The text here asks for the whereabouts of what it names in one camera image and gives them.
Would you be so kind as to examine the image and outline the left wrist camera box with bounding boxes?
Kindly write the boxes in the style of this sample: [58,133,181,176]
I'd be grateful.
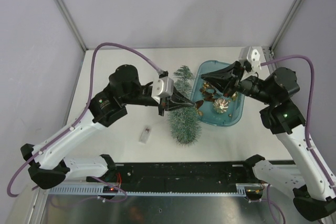
[151,77,174,103]

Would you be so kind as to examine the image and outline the right aluminium frame post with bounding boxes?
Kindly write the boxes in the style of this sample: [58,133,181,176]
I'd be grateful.
[269,0,305,52]

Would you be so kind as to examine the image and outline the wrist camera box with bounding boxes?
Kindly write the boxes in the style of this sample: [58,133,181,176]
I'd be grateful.
[151,77,174,103]
[238,47,261,73]

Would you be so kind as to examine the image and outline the small frosted christmas tree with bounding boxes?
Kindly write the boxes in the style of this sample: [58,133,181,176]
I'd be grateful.
[168,65,202,146]

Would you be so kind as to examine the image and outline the aluminium frame post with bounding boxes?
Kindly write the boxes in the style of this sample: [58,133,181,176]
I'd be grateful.
[54,0,88,52]
[269,0,305,52]

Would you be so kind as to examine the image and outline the left aluminium frame post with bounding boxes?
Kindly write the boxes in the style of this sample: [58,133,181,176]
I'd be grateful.
[54,0,88,52]

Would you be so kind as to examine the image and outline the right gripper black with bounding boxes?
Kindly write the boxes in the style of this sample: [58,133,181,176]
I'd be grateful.
[202,61,276,105]

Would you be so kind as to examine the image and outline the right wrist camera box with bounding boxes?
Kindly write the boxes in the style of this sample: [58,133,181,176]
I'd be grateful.
[238,47,261,73]

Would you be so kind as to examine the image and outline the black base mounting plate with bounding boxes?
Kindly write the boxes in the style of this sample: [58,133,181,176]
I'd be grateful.
[100,162,259,189]

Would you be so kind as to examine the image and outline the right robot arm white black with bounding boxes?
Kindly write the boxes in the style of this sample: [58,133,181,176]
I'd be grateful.
[201,61,335,221]

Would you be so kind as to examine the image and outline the clear plastic packet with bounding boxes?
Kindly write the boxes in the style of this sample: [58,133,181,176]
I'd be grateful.
[139,126,152,144]

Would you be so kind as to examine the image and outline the grey slotted cable duct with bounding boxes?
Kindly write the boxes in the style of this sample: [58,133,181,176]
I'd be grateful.
[49,184,246,197]

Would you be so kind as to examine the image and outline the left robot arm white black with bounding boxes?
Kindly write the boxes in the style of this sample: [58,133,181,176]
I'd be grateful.
[20,65,194,189]

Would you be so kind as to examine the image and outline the large silver ribbed bauble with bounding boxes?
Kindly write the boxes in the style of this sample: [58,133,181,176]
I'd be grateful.
[213,98,229,114]

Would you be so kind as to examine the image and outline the small gold glitter bauble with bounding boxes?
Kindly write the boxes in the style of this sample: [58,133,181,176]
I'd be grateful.
[231,92,238,101]

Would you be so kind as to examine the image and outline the blue plastic tub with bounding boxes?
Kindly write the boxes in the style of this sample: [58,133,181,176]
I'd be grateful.
[191,60,245,127]

